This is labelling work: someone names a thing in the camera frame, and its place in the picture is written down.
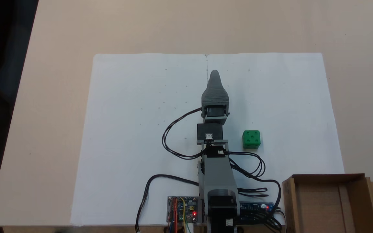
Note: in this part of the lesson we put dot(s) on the green dice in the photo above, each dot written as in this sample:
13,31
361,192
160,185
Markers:
251,138

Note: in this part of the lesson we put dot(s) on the brown cardboard box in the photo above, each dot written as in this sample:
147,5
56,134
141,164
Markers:
319,204

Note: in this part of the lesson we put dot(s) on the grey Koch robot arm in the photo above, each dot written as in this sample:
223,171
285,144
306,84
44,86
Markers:
217,174

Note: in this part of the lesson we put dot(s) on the blue circuit board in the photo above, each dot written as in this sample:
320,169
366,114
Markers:
254,207

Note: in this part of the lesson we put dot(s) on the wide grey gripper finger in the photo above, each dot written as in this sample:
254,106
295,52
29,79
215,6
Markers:
215,94

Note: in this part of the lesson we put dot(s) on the white paper sheet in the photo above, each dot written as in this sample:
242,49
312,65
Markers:
134,145
287,106

